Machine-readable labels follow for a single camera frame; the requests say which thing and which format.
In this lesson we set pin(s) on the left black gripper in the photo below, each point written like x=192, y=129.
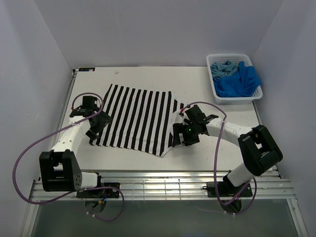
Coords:
x=104, y=119

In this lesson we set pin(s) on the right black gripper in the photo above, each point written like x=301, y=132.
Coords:
x=179, y=128

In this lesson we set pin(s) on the black white striped tank top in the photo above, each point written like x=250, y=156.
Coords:
x=141, y=120

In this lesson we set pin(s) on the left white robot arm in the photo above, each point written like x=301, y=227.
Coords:
x=59, y=168

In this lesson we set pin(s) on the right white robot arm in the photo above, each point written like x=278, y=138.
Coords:
x=258, y=148

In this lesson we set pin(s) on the light teal tank top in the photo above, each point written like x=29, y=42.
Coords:
x=220, y=70

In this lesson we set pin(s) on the blue tank top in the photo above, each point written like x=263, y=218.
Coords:
x=243, y=83

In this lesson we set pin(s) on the small label sticker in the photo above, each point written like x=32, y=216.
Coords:
x=85, y=69

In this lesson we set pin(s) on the white plastic basket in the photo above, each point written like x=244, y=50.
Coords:
x=235, y=58

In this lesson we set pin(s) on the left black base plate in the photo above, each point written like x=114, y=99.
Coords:
x=100, y=194

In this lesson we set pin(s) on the aluminium frame rails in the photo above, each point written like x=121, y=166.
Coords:
x=164, y=197

